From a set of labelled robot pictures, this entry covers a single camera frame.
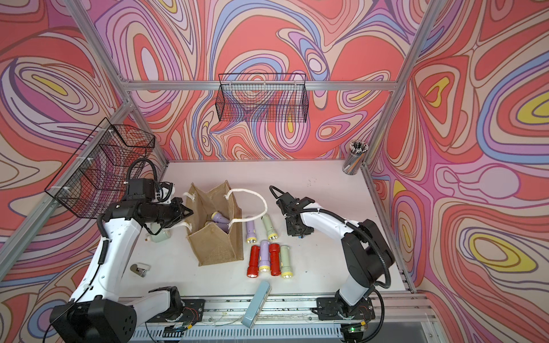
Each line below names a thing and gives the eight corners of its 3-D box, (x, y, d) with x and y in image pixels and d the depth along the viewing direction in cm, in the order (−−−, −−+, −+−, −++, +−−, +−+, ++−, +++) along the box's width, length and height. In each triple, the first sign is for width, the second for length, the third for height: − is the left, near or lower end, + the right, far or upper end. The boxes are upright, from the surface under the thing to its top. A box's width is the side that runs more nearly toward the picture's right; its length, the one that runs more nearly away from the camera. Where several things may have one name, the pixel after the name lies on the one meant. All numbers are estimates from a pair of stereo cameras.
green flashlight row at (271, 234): (268, 241, 90) (268, 239, 89) (260, 218, 98) (260, 215, 96) (278, 238, 91) (278, 236, 89) (269, 215, 99) (269, 212, 97)
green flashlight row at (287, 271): (280, 278, 82) (280, 276, 80) (280, 248, 90) (280, 245, 88) (292, 278, 82) (292, 276, 80) (291, 248, 90) (291, 245, 88)
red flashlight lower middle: (268, 276, 83) (268, 273, 80) (269, 246, 90) (269, 243, 88) (280, 276, 83) (280, 273, 80) (280, 246, 90) (280, 243, 88)
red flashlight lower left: (247, 277, 82) (246, 275, 80) (249, 247, 90) (249, 245, 88) (258, 277, 82) (258, 275, 80) (260, 247, 90) (259, 245, 88)
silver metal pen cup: (339, 173, 119) (348, 147, 104) (345, 165, 123) (355, 139, 108) (351, 179, 116) (362, 153, 101) (358, 171, 120) (369, 145, 105)
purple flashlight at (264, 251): (258, 271, 83) (258, 270, 81) (260, 242, 91) (260, 239, 89) (269, 271, 83) (269, 270, 81) (270, 242, 91) (270, 239, 89)
